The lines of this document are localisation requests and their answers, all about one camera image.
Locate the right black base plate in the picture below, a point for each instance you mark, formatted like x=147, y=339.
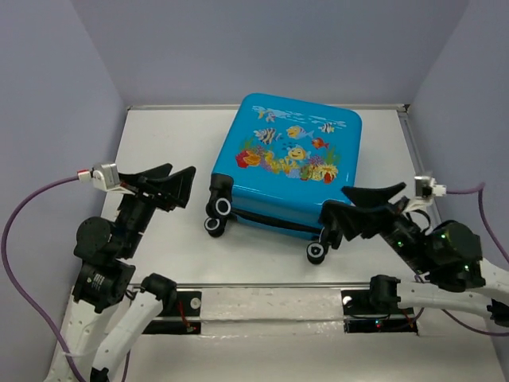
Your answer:
x=360, y=316

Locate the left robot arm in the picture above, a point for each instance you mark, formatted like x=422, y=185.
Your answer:
x=87, y=350

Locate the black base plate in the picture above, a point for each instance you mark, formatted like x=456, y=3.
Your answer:
x=360, y=316
x=182, y=318

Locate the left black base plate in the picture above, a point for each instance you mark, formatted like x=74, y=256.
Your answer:
x=182, y=318

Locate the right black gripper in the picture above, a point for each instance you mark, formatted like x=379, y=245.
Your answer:
x=362, y=220

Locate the blue hard-shell suitcase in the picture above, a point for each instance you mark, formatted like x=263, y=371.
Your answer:
x=282, y=166

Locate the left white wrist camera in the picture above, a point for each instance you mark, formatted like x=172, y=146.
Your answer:
x=105, y=177

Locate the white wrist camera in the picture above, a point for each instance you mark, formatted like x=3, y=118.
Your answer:
x=105, y=177
x=426, y=189

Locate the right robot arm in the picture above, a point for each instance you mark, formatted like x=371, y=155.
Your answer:
x=448, y=257

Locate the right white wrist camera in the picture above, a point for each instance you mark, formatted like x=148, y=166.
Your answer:
x=426, y=189

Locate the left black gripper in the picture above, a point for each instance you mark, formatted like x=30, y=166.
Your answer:
x=176, y=187

